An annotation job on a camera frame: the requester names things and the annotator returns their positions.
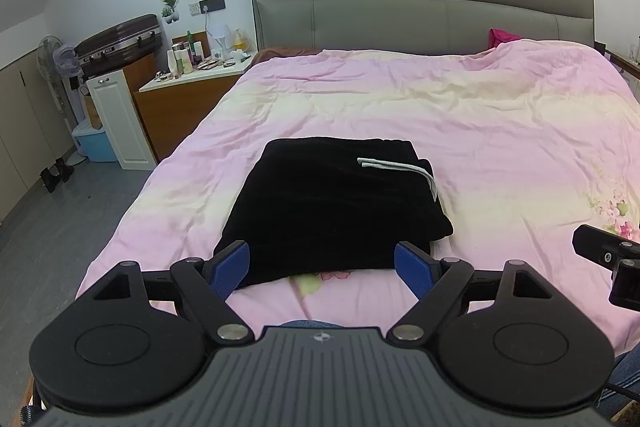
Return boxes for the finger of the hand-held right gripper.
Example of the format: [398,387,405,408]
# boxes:
[572,224,640,308]

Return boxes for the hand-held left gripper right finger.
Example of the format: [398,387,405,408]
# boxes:
[387,241,557,344]

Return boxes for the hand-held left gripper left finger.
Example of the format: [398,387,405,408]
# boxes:
[92,241,254,344]

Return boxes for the black pants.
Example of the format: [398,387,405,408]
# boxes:
[212,136,455,290]

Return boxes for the pink floral blanket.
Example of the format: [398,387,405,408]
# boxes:
[75,39,640,358]

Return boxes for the wooden nightstand white top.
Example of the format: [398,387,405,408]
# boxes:
[132,52,257,164]

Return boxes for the brown-edged bedside shelf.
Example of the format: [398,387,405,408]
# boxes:
[595,41,640,84]

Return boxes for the white cabinet door panel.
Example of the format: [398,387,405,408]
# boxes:
[85,67,157,172]

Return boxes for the blue storage box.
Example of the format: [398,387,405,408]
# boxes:
[71,124,119,164]

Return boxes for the makeup palettes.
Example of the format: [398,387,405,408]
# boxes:
[197,54,237,70]

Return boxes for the group of cosmetic bottles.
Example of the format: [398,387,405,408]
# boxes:
[167,38,206,76]

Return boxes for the wooden cabinet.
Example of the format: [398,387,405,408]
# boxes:
[120,52,162,148]

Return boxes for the brown bed sheet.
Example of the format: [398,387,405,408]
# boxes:
[250,46,322,66]

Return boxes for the magenta cloth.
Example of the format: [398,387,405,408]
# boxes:
[489,28,524,50]

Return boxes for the white table mirror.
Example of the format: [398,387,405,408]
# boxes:
[205,17,232,54]

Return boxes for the beige built-in cabinet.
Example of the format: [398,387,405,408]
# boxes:
[0,47,72,226]

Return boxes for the brown hard suitcase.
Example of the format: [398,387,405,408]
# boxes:
[75,13,164,80]

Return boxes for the grey padded headboard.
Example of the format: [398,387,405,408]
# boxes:
[247,0,596,54]

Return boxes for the standing fan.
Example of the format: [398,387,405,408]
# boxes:
[37,35,84,166]

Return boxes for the black cable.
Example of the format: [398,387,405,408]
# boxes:
[600,382,640,397]

